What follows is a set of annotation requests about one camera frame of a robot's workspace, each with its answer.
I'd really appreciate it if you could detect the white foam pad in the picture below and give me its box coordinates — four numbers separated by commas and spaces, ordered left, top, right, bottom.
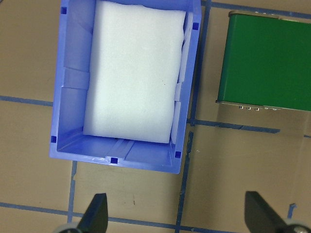
83, 0, 187, 144

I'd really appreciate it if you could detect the blue plastic storage bin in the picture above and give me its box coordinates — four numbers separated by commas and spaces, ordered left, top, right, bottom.
48, 0, 203, 175

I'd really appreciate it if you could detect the green conveyor belt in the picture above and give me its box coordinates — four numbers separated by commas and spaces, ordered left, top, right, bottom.
215, 11, 311, 112

